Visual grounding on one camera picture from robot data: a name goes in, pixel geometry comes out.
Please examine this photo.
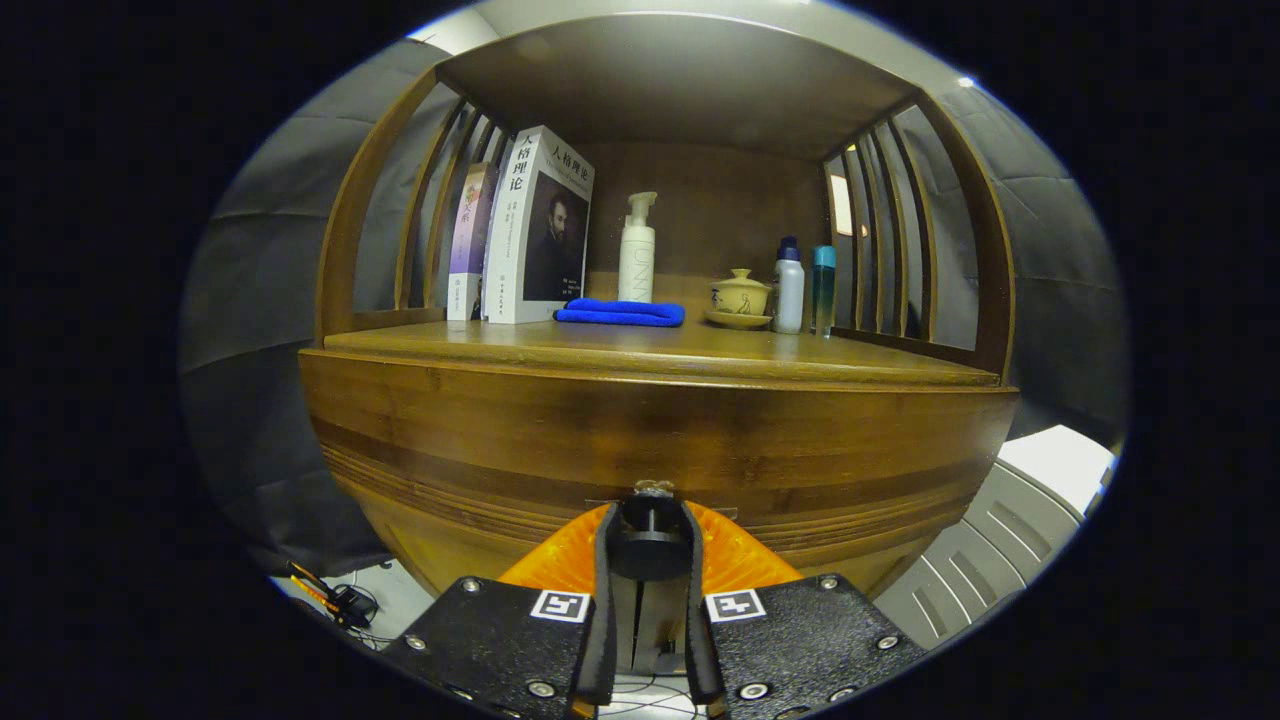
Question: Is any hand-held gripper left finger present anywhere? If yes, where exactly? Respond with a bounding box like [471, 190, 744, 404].
[385, 500, 623, 720]

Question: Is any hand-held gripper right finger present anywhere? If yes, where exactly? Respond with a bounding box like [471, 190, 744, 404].
[680, 500, 926, 720]

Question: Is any brown wooden drawer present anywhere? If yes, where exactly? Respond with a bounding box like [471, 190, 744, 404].
[298, 348, 1021, 601]

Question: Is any brown wooden countertop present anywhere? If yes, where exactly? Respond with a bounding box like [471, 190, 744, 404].
[322, 318, 1003, 389]

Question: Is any brown wooden cabinet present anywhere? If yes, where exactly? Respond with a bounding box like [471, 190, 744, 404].
[298, 10, 1021, 601]

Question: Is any orange black tool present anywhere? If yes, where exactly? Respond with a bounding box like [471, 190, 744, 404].
[287, 560, 381, 631]

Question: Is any blue folded cloth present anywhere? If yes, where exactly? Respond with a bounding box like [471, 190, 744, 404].
[553, 297, 687, 328]

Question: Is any white plastic machine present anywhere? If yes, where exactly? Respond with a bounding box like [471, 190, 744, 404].
[875, 425, 1119, 651]

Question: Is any yellow lidded teacup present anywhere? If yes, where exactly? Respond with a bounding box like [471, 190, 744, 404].
[710, 268, 773, 317]

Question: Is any white bottle blue cap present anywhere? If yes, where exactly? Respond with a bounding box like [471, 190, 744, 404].
[774, 236, 806, 335]

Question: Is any white pump bottle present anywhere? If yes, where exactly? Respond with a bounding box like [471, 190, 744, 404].
[617, 191, 659, 304]

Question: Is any teal slim bottle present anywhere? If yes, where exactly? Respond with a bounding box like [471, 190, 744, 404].
[810, 245, 837, 338]

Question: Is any thick white portrait book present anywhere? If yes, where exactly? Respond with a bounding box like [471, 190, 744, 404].
[482, 125, 596, 325]

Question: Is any thin purple book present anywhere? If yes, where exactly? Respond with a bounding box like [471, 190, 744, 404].
[447, 162, 501, 322]

